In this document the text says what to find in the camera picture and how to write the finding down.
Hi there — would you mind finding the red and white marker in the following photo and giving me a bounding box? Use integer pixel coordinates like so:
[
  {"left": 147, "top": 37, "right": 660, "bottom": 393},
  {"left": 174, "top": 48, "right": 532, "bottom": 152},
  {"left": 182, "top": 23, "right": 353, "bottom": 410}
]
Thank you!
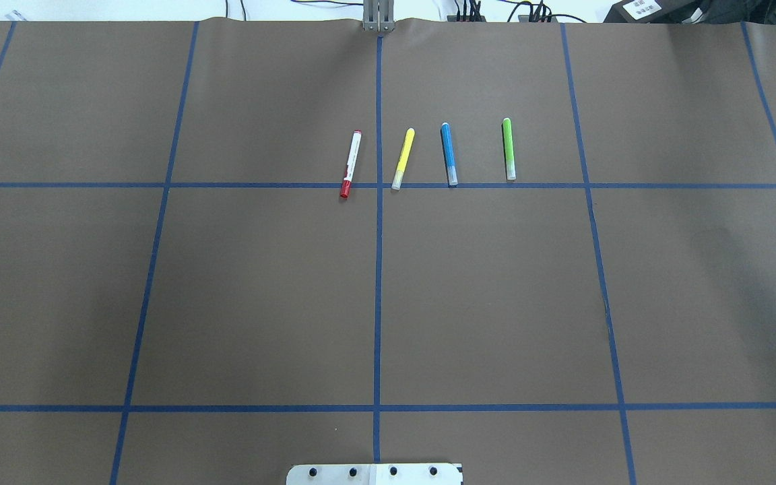
[{"left": 339, "top": 130, "right": 362, "bottom": 199}]

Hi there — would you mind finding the blue highlighter marker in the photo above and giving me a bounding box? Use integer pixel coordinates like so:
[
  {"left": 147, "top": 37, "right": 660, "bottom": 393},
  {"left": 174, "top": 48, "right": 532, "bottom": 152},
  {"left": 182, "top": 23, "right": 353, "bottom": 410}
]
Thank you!
[{"left": 441, "top": 122, "right": 459, "bottom": 187}]

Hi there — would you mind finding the yellow highlighter marker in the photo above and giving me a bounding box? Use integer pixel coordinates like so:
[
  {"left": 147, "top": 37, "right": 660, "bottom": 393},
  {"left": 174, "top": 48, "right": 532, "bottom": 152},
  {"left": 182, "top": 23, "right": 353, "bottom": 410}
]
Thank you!
[{"left": 391, "top": 128, "right": 416, "bottom": 191}]

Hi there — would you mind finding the green highlighter marker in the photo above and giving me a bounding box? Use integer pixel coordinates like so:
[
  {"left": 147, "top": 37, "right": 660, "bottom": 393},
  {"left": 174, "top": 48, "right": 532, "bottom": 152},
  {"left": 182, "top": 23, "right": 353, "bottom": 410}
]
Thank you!
[{"left": 501, "top": 117, "right": 517, "bottom": 182}]

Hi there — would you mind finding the brown paper table mat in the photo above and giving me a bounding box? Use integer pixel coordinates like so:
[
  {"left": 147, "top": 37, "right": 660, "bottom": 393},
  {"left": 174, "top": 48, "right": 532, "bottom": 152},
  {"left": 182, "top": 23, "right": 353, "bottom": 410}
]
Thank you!
[{"left": 0, "top": 18, "right": 776, "bottom": 484}]

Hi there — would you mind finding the black power adapter box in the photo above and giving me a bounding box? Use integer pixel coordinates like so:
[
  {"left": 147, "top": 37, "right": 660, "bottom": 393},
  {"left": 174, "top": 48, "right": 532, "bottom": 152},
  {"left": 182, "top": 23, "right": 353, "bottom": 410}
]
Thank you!
[{"left": 603, "top": 0, "right": 711, "bottom": 24}]

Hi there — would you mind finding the aluminium frame post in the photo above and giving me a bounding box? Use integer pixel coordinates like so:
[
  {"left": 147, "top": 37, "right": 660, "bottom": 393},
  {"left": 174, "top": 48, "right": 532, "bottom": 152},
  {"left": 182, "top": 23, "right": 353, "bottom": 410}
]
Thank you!
[{"left": 361, "top": 0, "right": 395, "bottom": 34}]

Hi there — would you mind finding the white camera stand base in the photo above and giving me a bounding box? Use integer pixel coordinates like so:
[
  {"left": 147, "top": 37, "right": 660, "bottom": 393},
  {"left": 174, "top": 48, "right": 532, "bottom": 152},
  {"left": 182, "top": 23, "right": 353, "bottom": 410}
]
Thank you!
[{"left": 286, "top": 463, "right": 464, "bottom": 484}]

